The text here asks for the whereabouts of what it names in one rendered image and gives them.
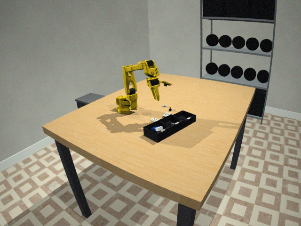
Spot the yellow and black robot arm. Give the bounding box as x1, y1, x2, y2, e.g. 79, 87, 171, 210
116, 60, 159, 114

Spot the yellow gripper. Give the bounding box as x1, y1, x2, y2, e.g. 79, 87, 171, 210
146, 77, 172, 101

